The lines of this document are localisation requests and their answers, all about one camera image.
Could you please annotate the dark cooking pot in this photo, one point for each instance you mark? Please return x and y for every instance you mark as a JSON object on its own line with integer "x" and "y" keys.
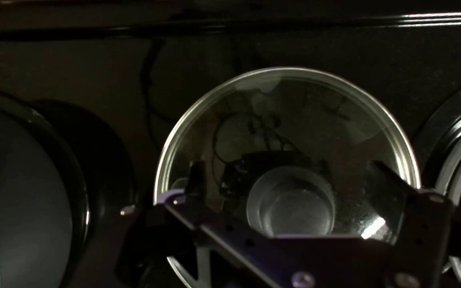
{"x": 43, "y": 205}

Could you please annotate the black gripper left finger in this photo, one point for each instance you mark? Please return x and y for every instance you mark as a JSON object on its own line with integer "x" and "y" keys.
{"x": 194, "y": 189}

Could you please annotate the glass pot lid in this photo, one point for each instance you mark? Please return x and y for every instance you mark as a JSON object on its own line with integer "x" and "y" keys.
{"x": 287, "y": 151}

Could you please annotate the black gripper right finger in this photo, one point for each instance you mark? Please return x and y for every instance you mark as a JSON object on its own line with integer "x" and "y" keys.
{"x": 391, "y": 197}

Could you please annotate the black electric stove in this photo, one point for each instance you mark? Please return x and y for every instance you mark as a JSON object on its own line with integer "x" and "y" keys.
{"x": 141, "y": 63}

